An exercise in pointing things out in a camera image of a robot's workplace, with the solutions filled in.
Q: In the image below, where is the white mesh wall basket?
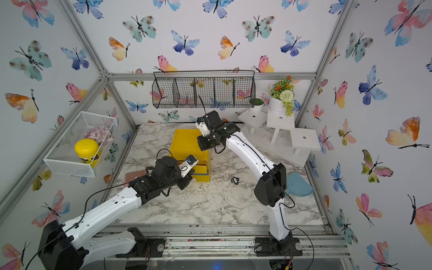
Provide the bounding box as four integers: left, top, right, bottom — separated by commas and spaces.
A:
43, 111, 118, 178

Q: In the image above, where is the pink flower bunch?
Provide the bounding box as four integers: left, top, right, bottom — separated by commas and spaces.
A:
84, 126, 114, 146

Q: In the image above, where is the white pot with flowers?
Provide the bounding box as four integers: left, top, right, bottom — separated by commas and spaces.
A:
268, 76, 295, 117

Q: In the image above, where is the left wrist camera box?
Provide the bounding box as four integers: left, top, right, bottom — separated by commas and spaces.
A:
179, 155, 198, 178

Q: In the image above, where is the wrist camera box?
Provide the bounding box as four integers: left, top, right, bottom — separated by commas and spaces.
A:
195, 119, 210, 137
179, 155, 198, 178

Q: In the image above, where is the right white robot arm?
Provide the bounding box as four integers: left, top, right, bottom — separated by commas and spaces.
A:
196, 110, 303, 257

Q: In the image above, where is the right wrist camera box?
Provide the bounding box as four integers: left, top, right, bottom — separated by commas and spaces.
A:
195, 119, 210, 137

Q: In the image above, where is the teal drawer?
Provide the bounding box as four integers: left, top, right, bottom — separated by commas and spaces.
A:
193, 160, 211, 176

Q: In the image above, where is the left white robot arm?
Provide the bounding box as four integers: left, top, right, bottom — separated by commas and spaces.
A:
37, 155, 198, 270

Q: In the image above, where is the small white pot green plant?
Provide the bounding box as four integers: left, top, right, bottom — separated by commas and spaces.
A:
249, 98, 264, 115

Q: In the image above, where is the black wire wall basket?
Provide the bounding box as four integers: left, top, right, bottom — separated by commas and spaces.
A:
150, 70, 256, 111

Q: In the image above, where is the yellow plastic drawer cabinet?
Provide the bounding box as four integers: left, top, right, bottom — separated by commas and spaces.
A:
170, 129, 211, 182

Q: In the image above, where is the white tiered step shelf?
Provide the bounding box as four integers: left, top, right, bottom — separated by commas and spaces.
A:
237, 111, 321, 167

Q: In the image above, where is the teal paddle board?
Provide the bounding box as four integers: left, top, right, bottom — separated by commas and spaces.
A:
285, 173, 314, 197

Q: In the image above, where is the yellow lidded jar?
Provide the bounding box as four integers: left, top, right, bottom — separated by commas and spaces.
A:
74, 138, 101, 168

